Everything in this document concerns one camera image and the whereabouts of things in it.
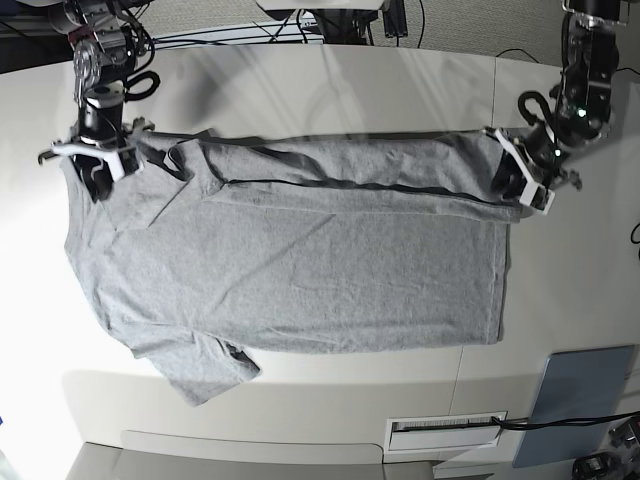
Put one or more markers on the grey T-shirt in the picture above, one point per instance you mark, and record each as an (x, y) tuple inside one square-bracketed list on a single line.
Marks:
[(313, 247)]

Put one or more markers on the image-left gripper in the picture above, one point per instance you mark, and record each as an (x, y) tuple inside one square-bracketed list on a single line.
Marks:
[(98, 132)]

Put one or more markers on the black device bottom right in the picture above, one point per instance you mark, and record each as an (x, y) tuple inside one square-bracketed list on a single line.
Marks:
[(597, 466)]

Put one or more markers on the blue-grey flat panel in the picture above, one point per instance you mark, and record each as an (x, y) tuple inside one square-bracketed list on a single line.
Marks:
[(575, 384)]

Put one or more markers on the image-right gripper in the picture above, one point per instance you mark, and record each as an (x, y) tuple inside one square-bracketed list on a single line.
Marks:
[(542, 157)]

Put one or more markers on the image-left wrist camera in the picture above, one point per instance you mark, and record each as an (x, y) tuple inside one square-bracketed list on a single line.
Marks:
[(122, 163)]

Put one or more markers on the white cable grommet plate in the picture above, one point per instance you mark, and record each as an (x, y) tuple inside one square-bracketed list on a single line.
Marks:
[(442, 433)]

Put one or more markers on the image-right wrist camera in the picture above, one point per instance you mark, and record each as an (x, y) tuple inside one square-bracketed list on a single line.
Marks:
[(537, 197)]

